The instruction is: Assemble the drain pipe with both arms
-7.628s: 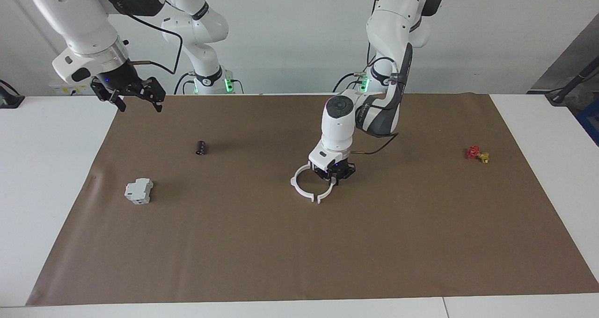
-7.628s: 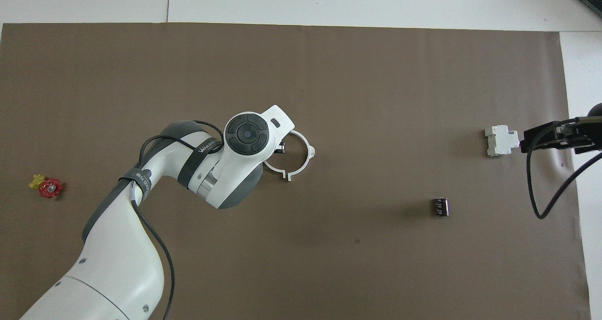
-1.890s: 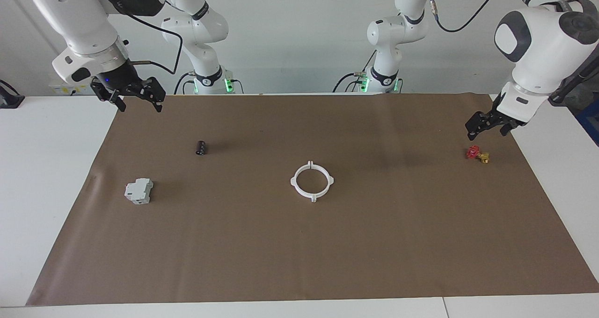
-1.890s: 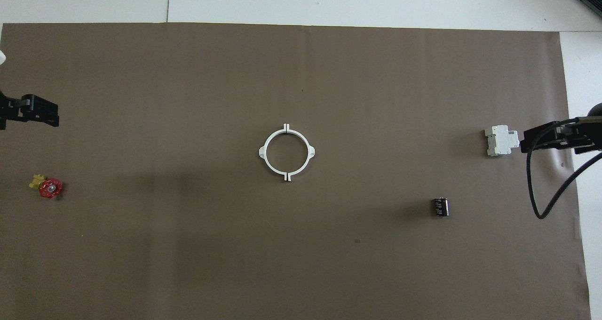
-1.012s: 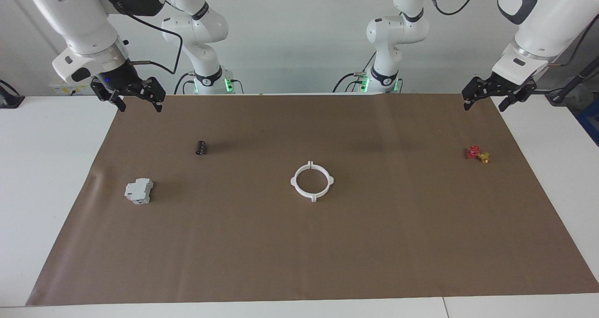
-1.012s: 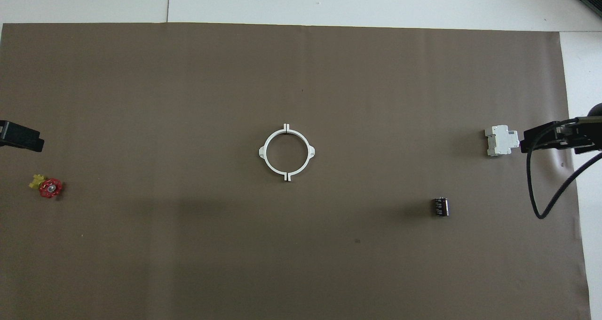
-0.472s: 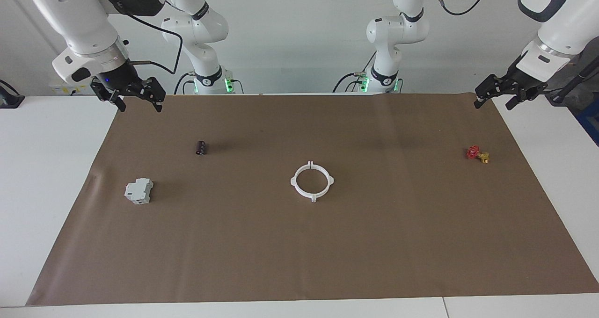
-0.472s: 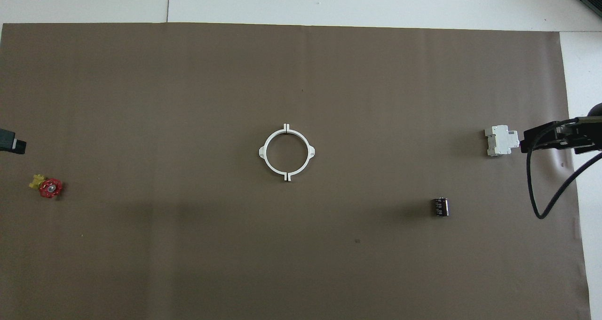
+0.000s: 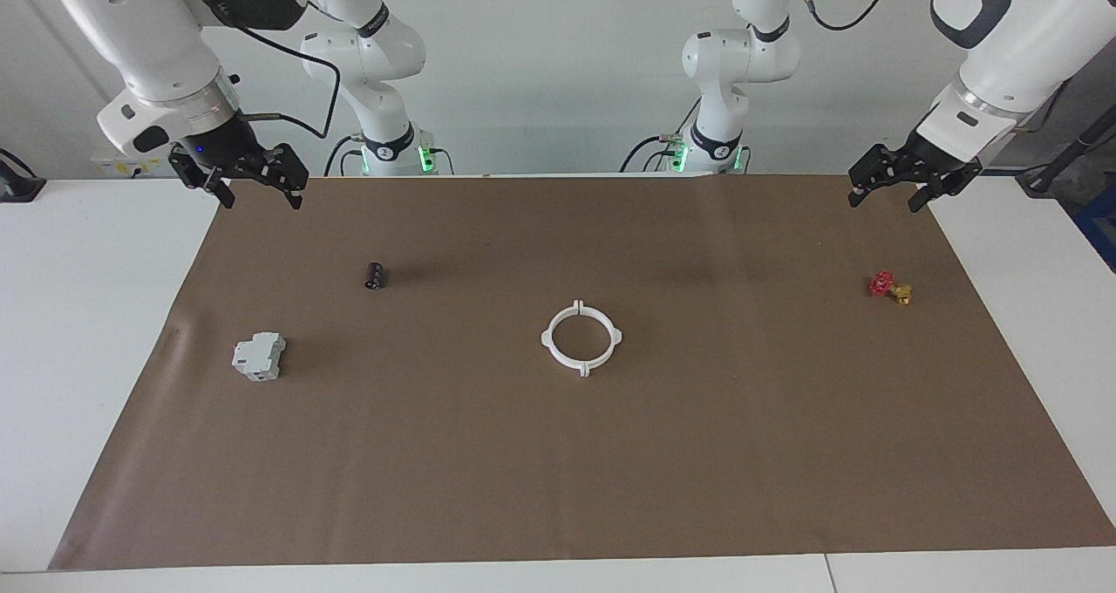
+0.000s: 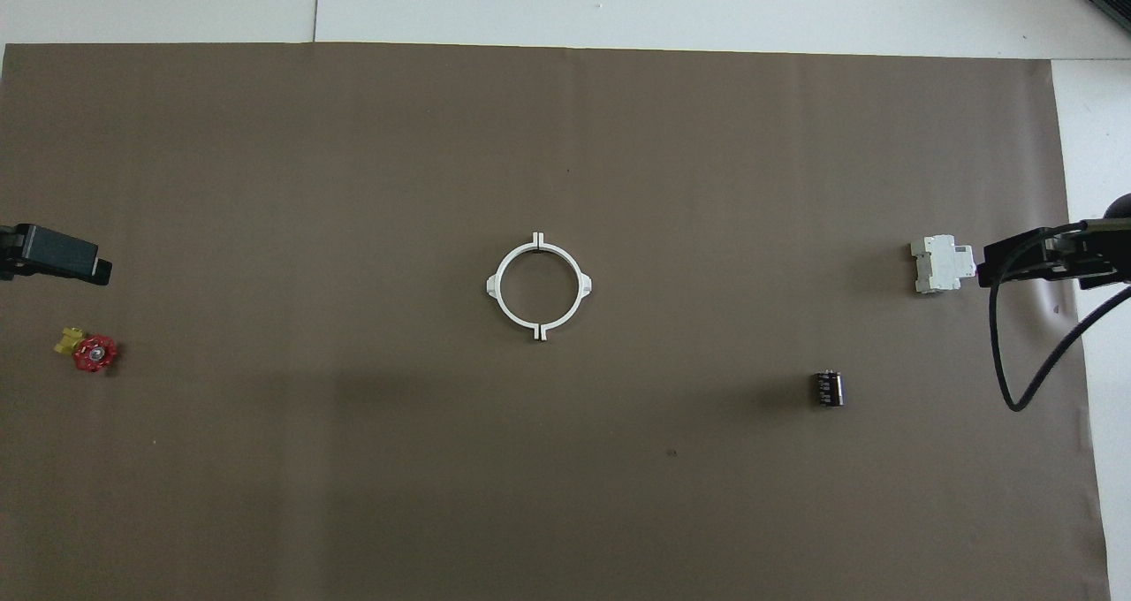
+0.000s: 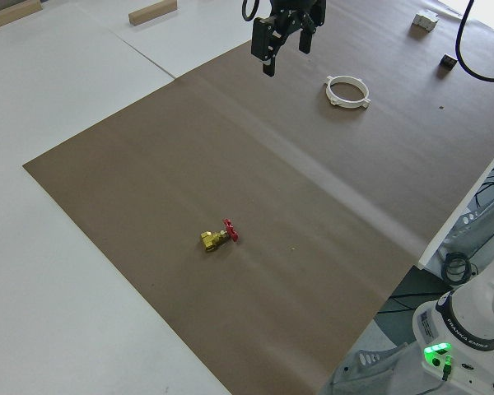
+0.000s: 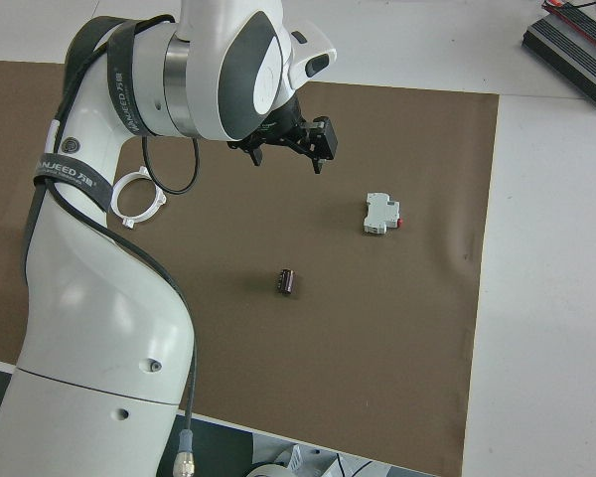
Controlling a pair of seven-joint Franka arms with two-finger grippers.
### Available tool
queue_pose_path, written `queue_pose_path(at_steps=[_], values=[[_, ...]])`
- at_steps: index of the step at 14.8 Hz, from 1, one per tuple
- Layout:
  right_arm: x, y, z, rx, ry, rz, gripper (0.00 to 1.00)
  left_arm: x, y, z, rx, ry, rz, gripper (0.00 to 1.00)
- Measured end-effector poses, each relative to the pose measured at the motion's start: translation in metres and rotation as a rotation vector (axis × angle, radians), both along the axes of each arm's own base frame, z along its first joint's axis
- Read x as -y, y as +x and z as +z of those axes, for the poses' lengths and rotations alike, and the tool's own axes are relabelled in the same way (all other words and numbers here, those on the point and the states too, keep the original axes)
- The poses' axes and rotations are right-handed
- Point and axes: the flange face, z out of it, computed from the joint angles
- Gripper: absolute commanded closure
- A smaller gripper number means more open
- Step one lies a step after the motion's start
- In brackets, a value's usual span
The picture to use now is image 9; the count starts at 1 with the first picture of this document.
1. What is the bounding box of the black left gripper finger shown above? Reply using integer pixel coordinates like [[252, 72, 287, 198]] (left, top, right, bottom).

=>
[[847, 143, 903, 209], [907, 155, 985, 214]]

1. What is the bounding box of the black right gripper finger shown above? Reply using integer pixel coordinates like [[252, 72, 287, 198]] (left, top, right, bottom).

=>
[[167, 144, 237, 210], [257, 142, 311, 211]]

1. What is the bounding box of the white half-ring pipe clamp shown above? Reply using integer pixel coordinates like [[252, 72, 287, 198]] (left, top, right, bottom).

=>
[[575, 301, 624, 377], [540, 299, 587, 379]]

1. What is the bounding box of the white yellow power strip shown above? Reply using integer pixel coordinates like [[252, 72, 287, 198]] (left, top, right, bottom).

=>
[[90, 153, 171, 181]]

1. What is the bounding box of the red and yellow valve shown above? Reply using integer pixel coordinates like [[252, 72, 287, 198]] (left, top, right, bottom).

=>
[[867, 270, 915, 306]]

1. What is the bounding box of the black tripod stand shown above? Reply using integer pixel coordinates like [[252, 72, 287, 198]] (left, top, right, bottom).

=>
[[1016, 105, 1116, 198]]

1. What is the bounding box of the blue box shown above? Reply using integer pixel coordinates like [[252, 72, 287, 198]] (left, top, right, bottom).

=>
[[1074, 187, 1116, 273]]

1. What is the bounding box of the white circuit breaker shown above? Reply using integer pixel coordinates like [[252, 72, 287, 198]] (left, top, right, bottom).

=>
[[230, 331, 288, 383]]

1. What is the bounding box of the black stand base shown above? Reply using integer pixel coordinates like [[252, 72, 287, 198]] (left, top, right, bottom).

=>
[[0, 147, 47, 204]]

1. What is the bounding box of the brown paper mat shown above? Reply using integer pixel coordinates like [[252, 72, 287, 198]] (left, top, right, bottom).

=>
[[48, 174, 1116, 572]]

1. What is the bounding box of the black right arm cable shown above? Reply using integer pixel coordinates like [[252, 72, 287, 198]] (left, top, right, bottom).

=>
[[179, 0, 343, 140]]

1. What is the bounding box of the black left base cable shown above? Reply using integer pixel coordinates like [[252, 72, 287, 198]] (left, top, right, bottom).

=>
[[619, 96, 700, 174]]

